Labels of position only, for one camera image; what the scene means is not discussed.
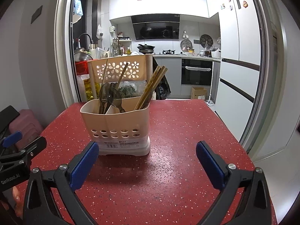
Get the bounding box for beige plastic utensil holder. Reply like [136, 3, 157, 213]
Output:
[80, 98, 151, 156]

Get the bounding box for built-in black oven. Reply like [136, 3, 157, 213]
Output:
[181, 58, 213, 86]

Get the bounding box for blue hanging cloth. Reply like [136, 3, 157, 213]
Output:
[74, 0, 83, 17]

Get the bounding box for dark round steamer rack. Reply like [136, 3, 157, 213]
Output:
[200, 34, 214, 46]

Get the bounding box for metal bowl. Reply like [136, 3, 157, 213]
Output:
[74, 52, 93, 62]

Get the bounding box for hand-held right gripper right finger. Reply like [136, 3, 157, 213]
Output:
[196, 141, 273, 225]

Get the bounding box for beige chair flower cutouts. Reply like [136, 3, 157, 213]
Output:
[87, 54, 154, 102]

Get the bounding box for black range hood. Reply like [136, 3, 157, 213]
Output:
[130, 14, 181, 40]

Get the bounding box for black wok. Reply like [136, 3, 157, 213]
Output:
[137, 44, 155, 52]

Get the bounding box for yellow oil bottle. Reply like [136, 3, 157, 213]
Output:
[83, 77, 94, 100]

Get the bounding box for group of fridge magnets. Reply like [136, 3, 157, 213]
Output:
[220, 0, 249, 11]

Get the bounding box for dark wall switch panel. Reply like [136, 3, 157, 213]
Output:
[30, 5, 43, 24]

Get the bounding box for white refrigerator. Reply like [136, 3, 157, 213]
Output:
[214, 0, 262, 143]

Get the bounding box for white mop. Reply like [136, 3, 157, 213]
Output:
[206, 68, 215, 105]

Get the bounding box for white spice shelf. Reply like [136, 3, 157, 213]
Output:
[111, 31, 132, 54]

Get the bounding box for black bag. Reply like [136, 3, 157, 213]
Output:
[152, 57, 171, 100]

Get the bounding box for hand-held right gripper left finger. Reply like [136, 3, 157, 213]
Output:
[22, 142, 100, 225]

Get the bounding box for cardboard box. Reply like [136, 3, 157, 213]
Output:
[191, 87, 208, 99]

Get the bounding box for bag of green vegetables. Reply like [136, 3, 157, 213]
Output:
[118, 81, 143, 99]

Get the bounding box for red plastic basket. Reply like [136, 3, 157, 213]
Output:
[75, 61, 92, 77]

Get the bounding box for black kitchen faucet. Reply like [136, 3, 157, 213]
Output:
[77, 33, 94, 51]

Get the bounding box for pink stool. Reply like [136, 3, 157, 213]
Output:
[9, 109, 44, 143]

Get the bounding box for person's left hand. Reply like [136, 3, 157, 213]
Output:
[12, 186, 24, 216]

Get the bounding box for light round steamer rack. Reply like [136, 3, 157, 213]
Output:
[180, 39, 193, 51]

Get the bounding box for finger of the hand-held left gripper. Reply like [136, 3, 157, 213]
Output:
[0, 136, 47, 170]
[0, 105, 23, 148]

